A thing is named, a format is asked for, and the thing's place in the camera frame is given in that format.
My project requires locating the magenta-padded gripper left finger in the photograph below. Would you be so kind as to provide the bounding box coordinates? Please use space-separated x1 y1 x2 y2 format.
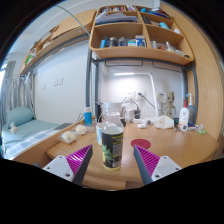
42 144 94 187

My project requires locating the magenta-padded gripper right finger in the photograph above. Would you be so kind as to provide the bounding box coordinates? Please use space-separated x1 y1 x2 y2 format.
133 144 183 187

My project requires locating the clear bottle with dark label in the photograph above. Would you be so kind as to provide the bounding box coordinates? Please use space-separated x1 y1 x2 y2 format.
100 102 125 172

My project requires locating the wrapped pale bread bun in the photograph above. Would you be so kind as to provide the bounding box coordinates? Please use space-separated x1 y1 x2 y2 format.
74 124 88 135
60 130 78 144

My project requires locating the flat round red coaster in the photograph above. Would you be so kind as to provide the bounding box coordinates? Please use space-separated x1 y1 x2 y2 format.
130 138 152 150

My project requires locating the bed with teal sheet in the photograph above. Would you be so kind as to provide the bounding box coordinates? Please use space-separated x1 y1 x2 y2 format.
0 119 73 160

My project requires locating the crumpled white plastic bag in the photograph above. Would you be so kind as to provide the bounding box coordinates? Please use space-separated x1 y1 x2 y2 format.
153 114 175 130

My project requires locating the white power strip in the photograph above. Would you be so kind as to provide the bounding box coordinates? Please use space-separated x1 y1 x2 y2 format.
132 117 154 126

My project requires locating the white red-pump lotion bottle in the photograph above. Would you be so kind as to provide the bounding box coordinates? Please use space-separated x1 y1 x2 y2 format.
178 99 190 132

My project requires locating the blue tube with white cap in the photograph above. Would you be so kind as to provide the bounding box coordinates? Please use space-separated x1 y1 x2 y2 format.
83 106 93 127

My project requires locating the small white plush toy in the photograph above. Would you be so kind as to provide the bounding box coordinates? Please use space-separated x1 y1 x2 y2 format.
9 121 18 134

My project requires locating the clear blue pump bottle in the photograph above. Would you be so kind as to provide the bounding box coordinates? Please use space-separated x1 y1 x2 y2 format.
186 92 196 124

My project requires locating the teal pillow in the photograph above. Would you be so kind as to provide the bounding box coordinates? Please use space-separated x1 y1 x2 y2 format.
6 106 35 128

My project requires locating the brown tree creature figurine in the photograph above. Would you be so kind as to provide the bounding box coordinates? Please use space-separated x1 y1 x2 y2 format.
164 90 177 118

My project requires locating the black electric shaver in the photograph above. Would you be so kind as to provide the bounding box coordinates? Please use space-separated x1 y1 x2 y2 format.
94 101 103 123

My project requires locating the small white box device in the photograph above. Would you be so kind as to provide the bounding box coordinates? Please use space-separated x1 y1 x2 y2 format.
157 92 168 104

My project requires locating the white desk lamp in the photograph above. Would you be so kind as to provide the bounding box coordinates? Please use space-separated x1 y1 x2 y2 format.
113 71 159 118

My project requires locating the grey striped curtain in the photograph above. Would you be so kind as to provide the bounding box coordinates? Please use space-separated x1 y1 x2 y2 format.
0 59 36 124

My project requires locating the wooden shelf unit with items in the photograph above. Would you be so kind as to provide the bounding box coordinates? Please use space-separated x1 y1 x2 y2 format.
88 3 195 66

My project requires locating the white wall outlet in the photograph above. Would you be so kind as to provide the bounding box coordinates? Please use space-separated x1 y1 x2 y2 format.
135 91 147 103
125 91 136 103

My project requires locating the white wall switch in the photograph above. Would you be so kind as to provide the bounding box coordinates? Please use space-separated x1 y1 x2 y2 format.
53 77 64 87

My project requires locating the grey metal frame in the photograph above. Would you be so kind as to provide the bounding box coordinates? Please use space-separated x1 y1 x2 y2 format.
85 49 199 126

